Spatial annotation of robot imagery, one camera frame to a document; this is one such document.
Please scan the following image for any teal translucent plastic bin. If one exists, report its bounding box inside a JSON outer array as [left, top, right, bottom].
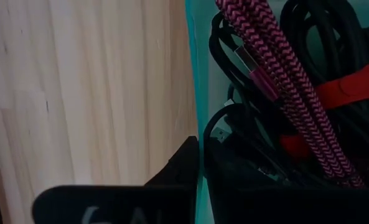
[[184, 0, 369, 224]]

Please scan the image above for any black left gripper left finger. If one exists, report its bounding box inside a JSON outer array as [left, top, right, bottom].
[[31, 136, 200, 224]]

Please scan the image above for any thin black cable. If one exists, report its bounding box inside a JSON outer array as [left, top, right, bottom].
[[208, 11, 284, 110]]

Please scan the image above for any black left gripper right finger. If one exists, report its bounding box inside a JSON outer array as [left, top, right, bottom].
[[203, 138, 369, 224]]

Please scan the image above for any black cable bundle red strap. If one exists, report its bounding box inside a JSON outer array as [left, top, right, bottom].
[[279, 0, 369, 175]]

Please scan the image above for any black cable silver connector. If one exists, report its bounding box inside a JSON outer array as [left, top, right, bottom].
[[202, 102, 286, 185]]

